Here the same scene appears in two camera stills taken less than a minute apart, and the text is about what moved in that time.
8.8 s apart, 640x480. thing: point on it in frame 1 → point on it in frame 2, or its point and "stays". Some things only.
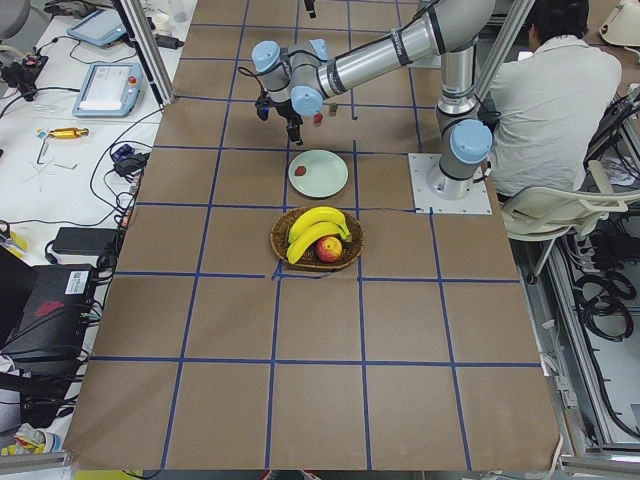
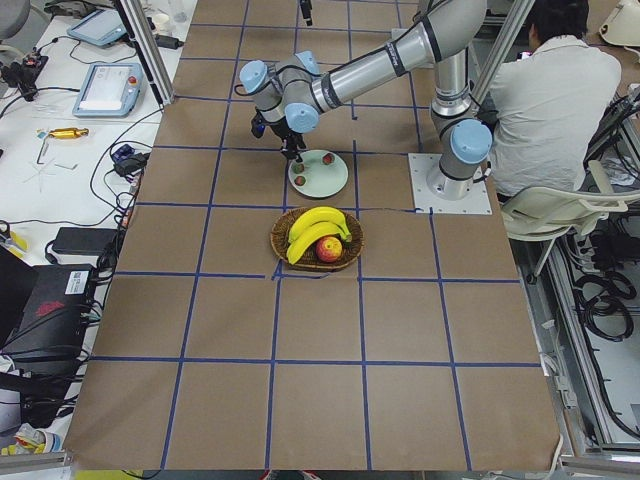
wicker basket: x=309 y=259 stays
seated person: x=547 y=105 stays
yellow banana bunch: x=313 y=224 stays
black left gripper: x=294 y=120 → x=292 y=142
